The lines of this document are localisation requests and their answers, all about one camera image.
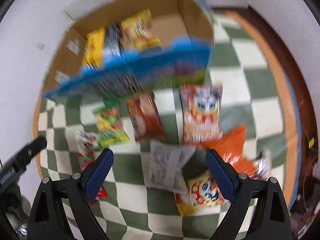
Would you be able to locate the white Franzzi cookie pack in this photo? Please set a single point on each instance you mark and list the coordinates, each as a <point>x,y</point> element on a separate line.
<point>166,164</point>

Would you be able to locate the cardboard box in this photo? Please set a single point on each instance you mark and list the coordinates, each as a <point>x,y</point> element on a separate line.
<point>184,28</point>

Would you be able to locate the yellow and black snack pack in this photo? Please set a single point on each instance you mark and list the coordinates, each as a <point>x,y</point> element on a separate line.
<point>102,45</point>

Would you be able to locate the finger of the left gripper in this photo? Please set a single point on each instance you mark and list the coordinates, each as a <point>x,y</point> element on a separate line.
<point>24,156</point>

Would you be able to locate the red-brown snack bag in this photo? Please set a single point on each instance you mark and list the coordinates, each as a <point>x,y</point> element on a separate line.
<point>144,116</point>

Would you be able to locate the yellow panda snack bag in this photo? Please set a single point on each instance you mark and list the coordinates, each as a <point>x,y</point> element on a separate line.
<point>202,192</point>

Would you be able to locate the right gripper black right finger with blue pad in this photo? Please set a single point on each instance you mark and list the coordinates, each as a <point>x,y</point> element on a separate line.
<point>270,219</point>

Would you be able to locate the orange panda snack bag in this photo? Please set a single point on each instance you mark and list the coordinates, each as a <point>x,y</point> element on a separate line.
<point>201,108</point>

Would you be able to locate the green fruit candy bag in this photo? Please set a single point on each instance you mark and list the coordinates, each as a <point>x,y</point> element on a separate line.
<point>109,123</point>

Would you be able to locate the small red snack packet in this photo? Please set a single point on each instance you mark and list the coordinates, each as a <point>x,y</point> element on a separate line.
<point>92,177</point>

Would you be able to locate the bright orange snack bag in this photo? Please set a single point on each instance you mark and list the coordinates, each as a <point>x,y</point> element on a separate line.
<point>230,148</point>

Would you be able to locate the yellow cracker snack bag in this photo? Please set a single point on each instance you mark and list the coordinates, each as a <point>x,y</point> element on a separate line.
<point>135,32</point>

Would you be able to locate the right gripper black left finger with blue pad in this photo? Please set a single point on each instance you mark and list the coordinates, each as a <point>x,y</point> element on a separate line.
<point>48,218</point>

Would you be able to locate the small white candy packet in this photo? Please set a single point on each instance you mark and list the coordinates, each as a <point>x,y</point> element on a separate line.
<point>86,142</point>

